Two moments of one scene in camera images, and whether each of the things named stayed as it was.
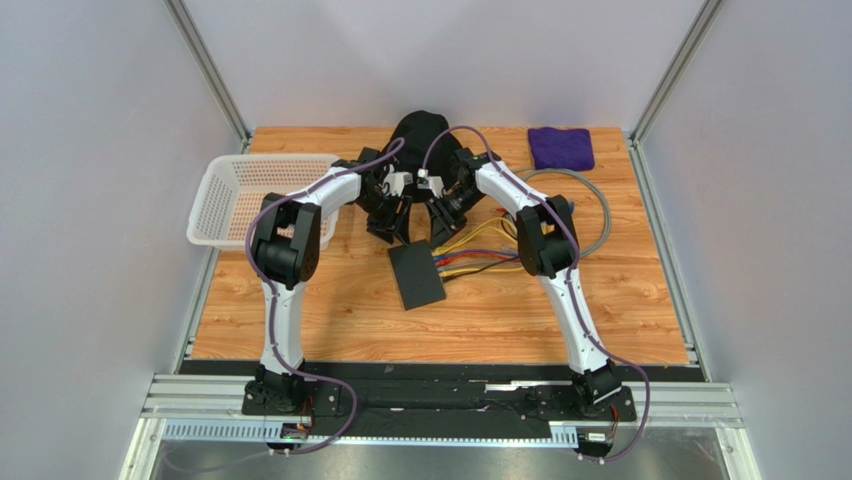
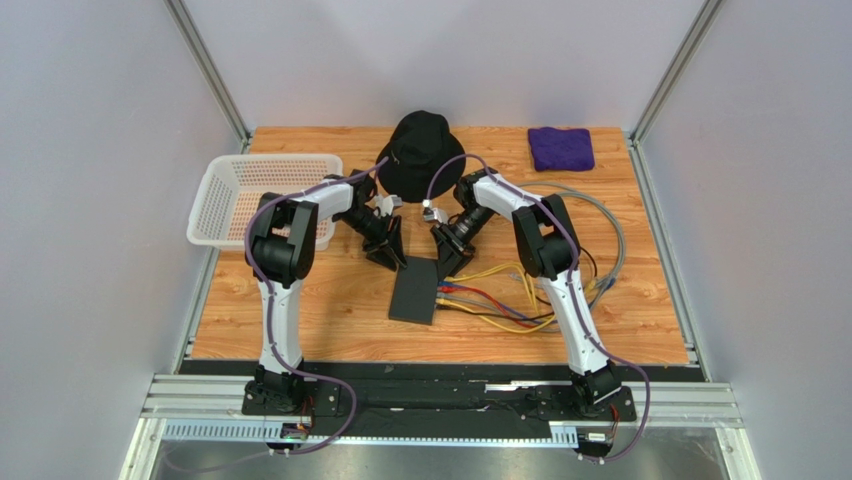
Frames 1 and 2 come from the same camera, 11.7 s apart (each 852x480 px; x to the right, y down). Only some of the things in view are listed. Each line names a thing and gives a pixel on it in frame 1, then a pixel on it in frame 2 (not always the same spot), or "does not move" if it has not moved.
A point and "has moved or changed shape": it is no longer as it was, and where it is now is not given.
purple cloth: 570,149 does not move
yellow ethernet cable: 495,223 has moved or changed shape
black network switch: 416,274 has moved or changed shape
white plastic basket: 230,188 does not move
